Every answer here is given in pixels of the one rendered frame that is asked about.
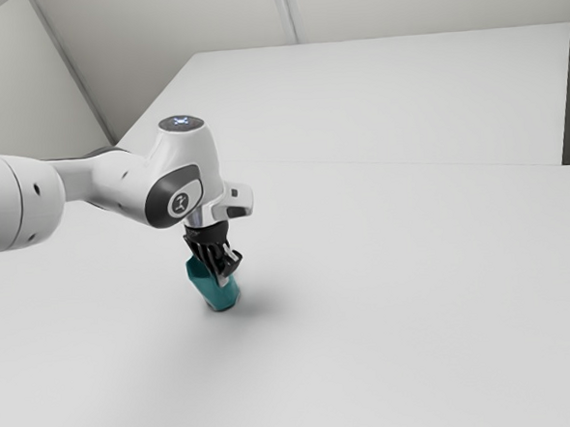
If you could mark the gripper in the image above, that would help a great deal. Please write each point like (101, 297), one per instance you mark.
(210, 235)

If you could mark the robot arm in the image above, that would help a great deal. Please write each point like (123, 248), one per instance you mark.
(119, 185)

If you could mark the teal faceted mug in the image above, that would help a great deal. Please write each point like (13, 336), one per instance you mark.
(215, 290)

